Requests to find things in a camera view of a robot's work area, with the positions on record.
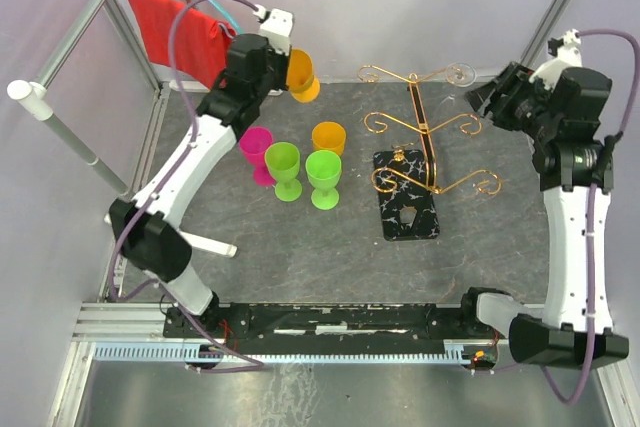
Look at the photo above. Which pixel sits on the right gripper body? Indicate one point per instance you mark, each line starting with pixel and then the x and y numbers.
pixel 525 105

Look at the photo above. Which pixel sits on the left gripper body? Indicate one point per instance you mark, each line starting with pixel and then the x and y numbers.
pixel 278 70

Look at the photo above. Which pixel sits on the clear champagne flute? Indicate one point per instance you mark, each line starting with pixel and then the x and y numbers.
pixel 458 77

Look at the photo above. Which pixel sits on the orange plastic goblet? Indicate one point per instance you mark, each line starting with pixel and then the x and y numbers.
pixel 329 136
pixel 301 80

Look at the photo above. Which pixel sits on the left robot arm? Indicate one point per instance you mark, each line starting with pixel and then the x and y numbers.
pixel 223 116

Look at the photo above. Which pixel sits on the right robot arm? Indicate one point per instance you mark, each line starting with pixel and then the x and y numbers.
pixel 575 328

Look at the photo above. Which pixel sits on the pink plastic goblet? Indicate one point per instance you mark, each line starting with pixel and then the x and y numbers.
pixel 253 145

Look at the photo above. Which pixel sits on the orange plastic goblet front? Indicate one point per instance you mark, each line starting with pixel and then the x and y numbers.
pixel 329 136

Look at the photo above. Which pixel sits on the green plastic goblet left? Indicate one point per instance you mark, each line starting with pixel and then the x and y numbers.
pixel 283 163

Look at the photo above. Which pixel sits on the green plastic goblet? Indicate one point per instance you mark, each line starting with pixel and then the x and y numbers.
pixel 283 163
pixel 324 169

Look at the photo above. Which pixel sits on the green plastic goblet right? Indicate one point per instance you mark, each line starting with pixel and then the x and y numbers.
pixel 324 169

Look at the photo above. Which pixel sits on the white stand foot front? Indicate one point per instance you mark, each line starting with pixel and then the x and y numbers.
pixel 210 244

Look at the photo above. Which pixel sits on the grey clothes stand pole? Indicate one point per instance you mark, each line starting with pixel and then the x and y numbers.
pixel 31 95

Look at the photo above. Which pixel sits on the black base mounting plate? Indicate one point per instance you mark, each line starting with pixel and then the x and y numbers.
pixel 271 328

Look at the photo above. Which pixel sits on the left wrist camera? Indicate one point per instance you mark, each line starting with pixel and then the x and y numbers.
pixel 276 26

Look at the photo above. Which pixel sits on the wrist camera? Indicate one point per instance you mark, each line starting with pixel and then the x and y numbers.
pixel 276 26
pixel 564 52

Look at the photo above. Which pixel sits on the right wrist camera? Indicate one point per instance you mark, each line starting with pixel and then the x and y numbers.
pixel 564 52

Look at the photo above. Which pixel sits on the gold wire wine glass rack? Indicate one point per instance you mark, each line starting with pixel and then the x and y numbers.
pixel 386 179

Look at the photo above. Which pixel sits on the white cable duct strip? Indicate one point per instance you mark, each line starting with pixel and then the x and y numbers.
pixel 189 352

